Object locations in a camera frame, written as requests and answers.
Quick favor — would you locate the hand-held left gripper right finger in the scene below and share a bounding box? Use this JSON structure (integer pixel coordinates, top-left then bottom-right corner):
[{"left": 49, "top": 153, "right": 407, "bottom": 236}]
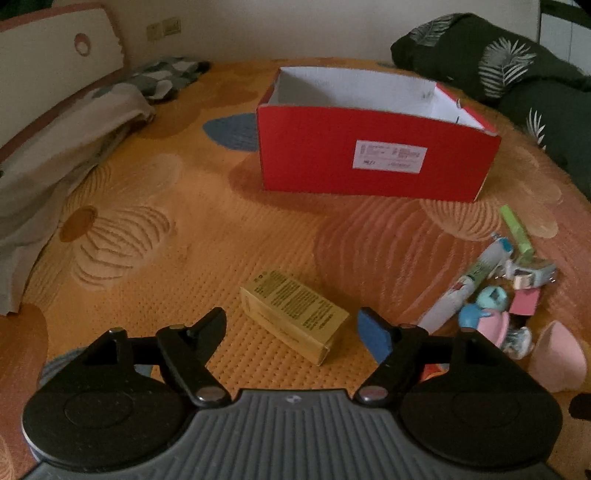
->
[{"left": 353, "top": 307, "right": 499, "bottom": 409}]

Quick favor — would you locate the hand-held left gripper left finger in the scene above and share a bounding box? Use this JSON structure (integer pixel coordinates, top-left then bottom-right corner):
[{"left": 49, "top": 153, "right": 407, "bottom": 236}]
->
[{"left": 83, "top": 307, "right": 232, "bottom": 408}]

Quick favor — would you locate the small yellow carton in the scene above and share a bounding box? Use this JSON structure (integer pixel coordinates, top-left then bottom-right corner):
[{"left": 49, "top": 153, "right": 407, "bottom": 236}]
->
[{"left": 239, "top": 270, "right": 351, "bottom": 367}]

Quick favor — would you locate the white printed tube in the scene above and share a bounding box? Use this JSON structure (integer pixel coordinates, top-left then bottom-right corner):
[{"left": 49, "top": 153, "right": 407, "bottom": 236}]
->
[{"left": 418, "top": 239, "right": 514, "bottom": 334}]

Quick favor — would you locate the teal plastic ring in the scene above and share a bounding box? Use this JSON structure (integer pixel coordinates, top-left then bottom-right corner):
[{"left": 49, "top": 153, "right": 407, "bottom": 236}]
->
[{"left": 475, "top": 285, "right": 510, "bottom": 311}]

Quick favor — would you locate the pink eraser block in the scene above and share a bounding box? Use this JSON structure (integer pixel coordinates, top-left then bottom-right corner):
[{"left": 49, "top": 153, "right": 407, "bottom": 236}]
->
[{"left": 509, "top": 288, "right": 541, "bottom": 317}]

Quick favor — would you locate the white charger plug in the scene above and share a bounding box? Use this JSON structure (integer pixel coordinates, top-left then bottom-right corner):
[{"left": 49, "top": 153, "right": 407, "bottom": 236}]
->
[{"left": 503, "top": 258, "right": 557, "bottom": 291}]

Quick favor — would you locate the green marker pen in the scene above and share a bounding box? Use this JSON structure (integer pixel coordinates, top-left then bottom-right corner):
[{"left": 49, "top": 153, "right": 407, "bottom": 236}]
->
[{"left": 499, "top": 205, "right": 535, "bottom": 256}]

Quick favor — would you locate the pink cone-shaped sponge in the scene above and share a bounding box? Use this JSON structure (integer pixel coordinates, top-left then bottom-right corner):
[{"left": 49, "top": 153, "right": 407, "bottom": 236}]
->
[{"left": 526, "top": 320, "right": 586, "bottom": 393}]

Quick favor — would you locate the red cardboard shoe box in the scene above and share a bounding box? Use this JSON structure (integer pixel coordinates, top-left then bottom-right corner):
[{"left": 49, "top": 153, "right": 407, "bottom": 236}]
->
[{"left": 256, "top": 67, "right": 502, "bottom": 204}]

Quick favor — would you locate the beige folded blanket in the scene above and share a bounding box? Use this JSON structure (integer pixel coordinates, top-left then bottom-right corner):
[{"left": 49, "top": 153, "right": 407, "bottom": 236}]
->
[{"left": 0, "top": 85, "right": 155, "bottom": 317}]

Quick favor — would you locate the checkered cloth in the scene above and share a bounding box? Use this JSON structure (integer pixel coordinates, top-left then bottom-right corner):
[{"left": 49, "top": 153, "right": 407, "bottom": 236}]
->
[{"left": 95, "top": 56, "right": 211, "bottom": 104}]

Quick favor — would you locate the dark leaf-print duvet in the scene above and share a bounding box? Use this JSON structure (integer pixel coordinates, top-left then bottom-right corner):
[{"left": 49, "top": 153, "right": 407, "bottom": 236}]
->
[{"left": 390, "top": 13, "right": 591, "bottom": 201}]

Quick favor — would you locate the white and pink headboard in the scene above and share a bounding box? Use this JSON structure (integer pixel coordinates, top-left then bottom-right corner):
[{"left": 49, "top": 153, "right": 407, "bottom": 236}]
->
[{"left": 0, "top": 2, "right": 125, "bottom": 162}]

